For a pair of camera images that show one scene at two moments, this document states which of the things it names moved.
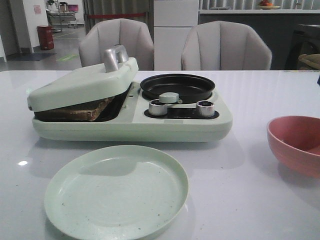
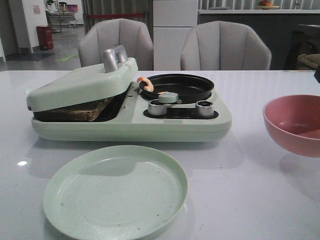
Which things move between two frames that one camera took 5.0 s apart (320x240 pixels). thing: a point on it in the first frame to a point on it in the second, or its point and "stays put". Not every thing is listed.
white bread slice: (87, 113) stays put
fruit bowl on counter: (264, 4) stays put
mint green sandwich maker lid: (118, 72) stays put
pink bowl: (295, 141) to (293, 121)
